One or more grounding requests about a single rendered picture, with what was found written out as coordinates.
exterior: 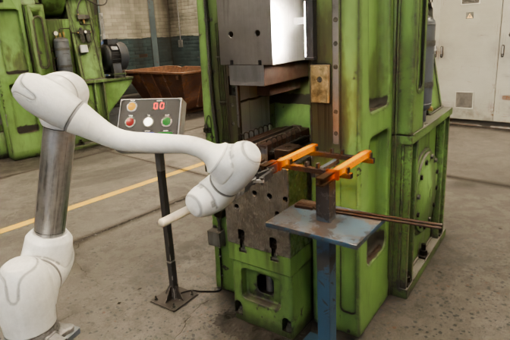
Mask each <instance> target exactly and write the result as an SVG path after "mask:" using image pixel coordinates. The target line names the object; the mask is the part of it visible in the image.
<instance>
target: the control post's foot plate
mask: <svg viewBox="0 0 510 340"><path fill-rule="evenodd" d="M183 291H187V289H185V288H182V287H179V286H175V299H174V298H173V291H172V286H170V287H169V286H168V288H167V289H166V290H165V291H163V292H162V293H161V294H159V295H157V296H156V295H155V297H154V298H153V299H152V300H151V301H150V303H152V304H155V305H157V306H160V307H161V308H164V309H166V310H170V311H171V312H176V311H177V310H179V309H181V308H182V307H184V306H186V305H187V304H188V303H189V302H190V301H192V300H193V299H194V298H195V297H196V296H198V293H195V292H193V290H191V291H188V292H185V293H182V294H181V292H183Z"/></svg>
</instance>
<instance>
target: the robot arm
mask: <svg viewBox="0 0 510 340"><path fill-rule="evenodd" d="M11 92H12V96H13V97H14V98H15V99H16V101H17V102H18V103H19V104H20V105H21V106H22V107H23V108H24V109H26V110H27V111H28V112H30V113H31V114H33V115H35V116H36V117H37V118H39V121H40V123H41V125H42V126H43V129H42V145H41V153H40V162H39V178H38V187H37V195H36V211H35V220H34V228H33V229H32V230H30V231H29V232H28V233H27V234H26V236H25V239H24V245H23V249H22V251H21V255H20V256H19V257H15V258H13V259H11V260H9V261H8V262H6V263H5V264H4V265H3V266H2V267H1V268H0V326H1V328H2V332H3V337H4V338H3V339H2V340H67V339H66V338H65V336H66V335H68V334H70V333H72V332H73V331H74V324H71V323H60V322H59V321H58V319H57V316H56V306H55V305H56V304H57V300H58V292H59V288H60V287H61V286H62V285H63V283H64V282H65V280H66V278H67V277H68V274H69V272H70V271H71V267H72V266H73V263H74V248H73V236H72V234H71V233H70V232H69V230H67V229H66V221H67V214H68V201H69V193H70V186H71V173H72V165H73V158H74V144H75V137H76V135H77V136H79V137H83V138H85V139H88V140H91V141H93V142H95V143H98V144H101V145H103V146H107V147H109V148H112V149H115V150H121V151H126V152H134V153H183V154H189V155H192V156H195V157H197V158H198V159H200V160H202V161H203V162H204V163H205V165H206V168H207V172H208V173H209V175H208V176H207V177H206V178H204V179H203V180H202V181H201V182H200V183H199V184H198V185H197V186H195V187H193V188H192V189H191V190H190V192H189V193H188V194H187V196H186V198H185V203H186V206H187V208H188V210H189V211H190V213H191V214H192V215H194V216H196V217H205V216H211V215H213V214H215V213H217V212H219V211H221V210H223V209H224V208H225V207H227V206H228V205H229V204H230V203H231V202H233V201H235V200H236V199H238V198H240V197H242V196H243V194H244V193H245V192H247V191H249V189H250V187H251V185H255V184H256V183H260V184H261V185H264V183H265V182H266V181H268V180H269V179H270V178H272V177H273V172H276V171H278V163H277V162H276V163H274V164H272V165H270V166H268V167H266V169H265V170H262V171H261V167H260V161H261V153H260V150H259V148H258V147H257V146H256V145H255V144H254V143H251V142H250V141H247V140H243V141H239V142H237V143H233V144H230V143H220V144H217V143H212V142H209V141H208V140H204V139H202V138H199V137H193V136H188V135H180V134H156V133H144V132H133V131H126V130H122V129H120V128H118V127H116V126H114V125H112V124H110V123H109V122H108V121H106V120H105V119H104V118H103V117H102V116H101V115H99V114H98V113H97V112H95V111H94V110H93V109H92V108H91V107H90V106H88V105H87V102H88V99H89V96H90V92H89V89H88V86H87V84H86V82H85V81H84V80H83V79H82V78H81V77H80V76H78V75H76V74H74V73H71V72H68V71H58V72H54V73H51V74H47V75H43V76H42V75H40V74H34V73H25V74H21V75H20V76H19V77H18V79H17V80H16V81H15V83H14V85H13V87H12V89H11Z"/></svg>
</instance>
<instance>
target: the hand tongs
mask: <svg viewBox="0 0 510 340"><path fill-rule="evenodd" d="M294 207H295V208H301V209H310V210H313V209H315V210H316V204H312V203H302V202H297V203H296V204H295V205H294ZM335 210H336V211H335V213H338V214H343V215H348V216H357V217H362V218H367V219H376V220H382V221H387V222H396V223H401V224H406V225H416V226H420V227H426V228H435V229H439V230H441V229H442V227H440V226H443V224H442V223H436V222H426V221H421V220H416V219H406V218H401V217H395V216H385V215H380V214H375V213H369V212H360V211H354V210H349V209H339V208H335ZM355 213H357V214H355ZM361 214H362V215H361ZM365 215H366V216H365ZM375 216H377V217H375ZM380 217H382V218H380ZM385 218H387V219H385ZM395 219H397V220H395ZM400 220H402V221H400ZM415 222H416V223H415ZM420 223H422V224H420ZM425 224H427V225H425ZM435 225H437V226H435Z"/></svg>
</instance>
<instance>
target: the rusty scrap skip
mask: <svg viewBox="0 0 510 340"><path fill-rule="evenodd" d="M126 76H132V77H134V78H132V82H131V83H132V84H133V86H134V87H135V89H136V90H137V92H138V93H139V94H140V96H141V97H142V98H143V99H161V98H182V99H183V100H184V101H185V102H186V103H187V105H186V114H187V113H191V112H198V111H201V110H203V90H202V78H201V67H200V66H184V67H181V66H174V65H166V66H159V67H152V68H140V69H133V70H126Z"/></svg>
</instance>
